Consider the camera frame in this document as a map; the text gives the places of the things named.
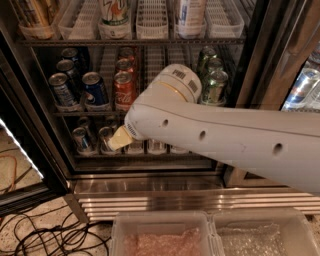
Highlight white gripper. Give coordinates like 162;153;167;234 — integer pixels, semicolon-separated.
107;63;203;152

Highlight blue pepsi can front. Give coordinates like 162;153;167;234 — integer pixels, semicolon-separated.
82;72;109;106

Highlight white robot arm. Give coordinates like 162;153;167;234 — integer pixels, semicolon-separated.
108;64;320;195

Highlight silver can bottom left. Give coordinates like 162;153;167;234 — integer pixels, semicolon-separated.
72;127;93;154

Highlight red coca-cola can front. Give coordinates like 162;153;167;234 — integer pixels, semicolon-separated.
114;71;136;111

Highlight red coca-cola can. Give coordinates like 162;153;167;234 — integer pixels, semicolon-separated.
118;47;136;62
114;71;136;111
116;59;136;74

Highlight stainless fridge base grille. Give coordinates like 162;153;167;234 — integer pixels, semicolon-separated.
65;175;320;222

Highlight red coca-cola can middle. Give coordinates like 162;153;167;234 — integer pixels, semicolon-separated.
116;59;136;74

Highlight blue silver can front left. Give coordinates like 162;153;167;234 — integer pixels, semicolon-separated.
48;73;78;107

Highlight red coca-cola can rear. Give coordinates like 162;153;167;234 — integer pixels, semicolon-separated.
118;47;136;62

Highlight dark can rear left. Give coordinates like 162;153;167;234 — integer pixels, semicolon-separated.
61;47;88;74

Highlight dark can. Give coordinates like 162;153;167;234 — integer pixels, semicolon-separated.
61;47;88;74
56;59;82;91

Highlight dark can middle left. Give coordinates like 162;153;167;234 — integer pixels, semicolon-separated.
56;59;82;91

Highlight open fridge door left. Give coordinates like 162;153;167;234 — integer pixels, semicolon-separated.
0;34;67;217

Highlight green can middle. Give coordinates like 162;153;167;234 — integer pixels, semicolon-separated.
201;58;224;78

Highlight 7up bottle top shelf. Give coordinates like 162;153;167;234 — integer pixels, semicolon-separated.
99;0;129;26

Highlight green can rear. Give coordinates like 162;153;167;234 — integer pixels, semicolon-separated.
196;46;217;73

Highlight white bottle top shelf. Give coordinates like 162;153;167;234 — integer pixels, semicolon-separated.
175;0;207;28

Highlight water bottle left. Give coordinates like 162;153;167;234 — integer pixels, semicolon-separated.
148;139;166;155

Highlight clear bin pink bubble wrap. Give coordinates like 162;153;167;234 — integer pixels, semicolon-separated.
110;211;224;256

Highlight yellow bottle top left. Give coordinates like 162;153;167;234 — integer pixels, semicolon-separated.
16;0;59;28

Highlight orange cable on floor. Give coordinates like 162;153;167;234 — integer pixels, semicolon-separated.
0;153;18;194

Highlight black cables on floor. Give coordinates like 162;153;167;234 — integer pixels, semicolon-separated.
0;203;111;256

